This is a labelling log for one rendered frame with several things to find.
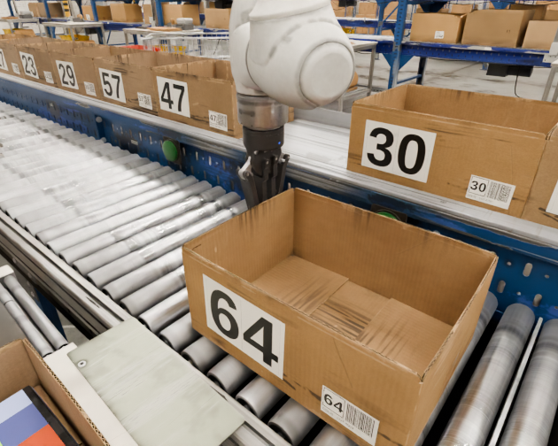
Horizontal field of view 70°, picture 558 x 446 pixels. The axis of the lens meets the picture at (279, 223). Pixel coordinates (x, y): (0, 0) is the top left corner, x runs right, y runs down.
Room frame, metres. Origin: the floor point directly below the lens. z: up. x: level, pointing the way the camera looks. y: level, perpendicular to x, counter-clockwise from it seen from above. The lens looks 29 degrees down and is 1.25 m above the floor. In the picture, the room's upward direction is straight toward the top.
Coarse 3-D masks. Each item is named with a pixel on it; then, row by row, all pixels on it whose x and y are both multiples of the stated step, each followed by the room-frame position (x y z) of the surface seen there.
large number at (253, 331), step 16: (208, 288) 0.48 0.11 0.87; (224, 288) 0.45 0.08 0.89; (208, 304) 0.48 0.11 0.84; (224, 304) 0.46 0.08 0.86; (240, 304) 0.43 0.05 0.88; (208, 320) 0.48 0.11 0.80; (224, 320) 0.46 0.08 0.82; (240, 320) 0.44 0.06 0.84; (256, 320) 0.42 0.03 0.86; (272, 320) 0.40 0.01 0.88; (224, 336) 0.46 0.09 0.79; (240, 336) 0.44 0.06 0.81; (256, 336) 0.42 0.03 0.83; (272, 336) 0.40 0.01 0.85; (256, 352) 0.42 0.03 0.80; (272, 352) 0.40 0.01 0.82; (272, 368) 0.40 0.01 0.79
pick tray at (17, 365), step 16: (0, 352) 0.38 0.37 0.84; (16, 352) 0.39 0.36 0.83; (32, 352) 0.38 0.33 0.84; (0, 368) 0.37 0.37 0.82; (16, 368) 0.38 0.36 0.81; (32, 368) 0.39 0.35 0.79; (48, 368) 0.34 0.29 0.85; (0, 384) 0.36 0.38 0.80; (16, 384) 0.38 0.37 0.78; (32, 384) 0.39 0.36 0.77; (48, 384) 0.36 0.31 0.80; (0, 400) 0.36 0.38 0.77; (48, 400) 0.37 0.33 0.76; (64, 400) 0.33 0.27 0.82; (64, 416) 0.35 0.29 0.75; (80, 416) 0.29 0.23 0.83; (80, 432) 0.31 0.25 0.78; (96, 432) 0.26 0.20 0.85
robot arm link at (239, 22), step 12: (240, 0) 0.67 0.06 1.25; (252, 0) 0.66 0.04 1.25; (240, 12) 0.66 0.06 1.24; (240, 24) 0.66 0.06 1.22; (240, 36) 0.65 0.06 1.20; (240, 48) 0.64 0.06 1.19; (240, 60) 0.64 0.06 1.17; (240, 72) 0.65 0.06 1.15; (240, 84) 0.67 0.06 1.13; (252, 84) 0.64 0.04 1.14
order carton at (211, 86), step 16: (192, 64) 1.56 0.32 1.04; (208, 64) 1.61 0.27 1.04; (224, 64) 1.61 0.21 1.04; (176, 80) 1.33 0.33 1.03; (192, 80) 1.28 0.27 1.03; (208, 80) 1.23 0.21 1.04; (224, 80) 1.19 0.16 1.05; (192, 96) 1.29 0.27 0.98; (208, 96) 1.24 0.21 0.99; (224, 96) 1.19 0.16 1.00; (160, 112) 1.41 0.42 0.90; (192, 112) 1.29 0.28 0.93; (208, 112) 1.24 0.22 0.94; (224, 112) 1.20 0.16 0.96; (208, 128) 1.25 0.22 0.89; (240, 128) 1.19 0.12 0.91
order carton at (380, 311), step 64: (192, 256) 0.50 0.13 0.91; (256, 256) 0.65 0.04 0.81; (320, 256) 0.69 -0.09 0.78; (384, 256) 0.61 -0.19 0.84; (448, 256) 0.54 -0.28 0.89; (192, 320) 0.52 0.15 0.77; (320, 320) 0.53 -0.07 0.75; (384, 320) 0.52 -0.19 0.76; (448, 320) 0.52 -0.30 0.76; (320, 384) 0.35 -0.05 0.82; (384, 384) 0.30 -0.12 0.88
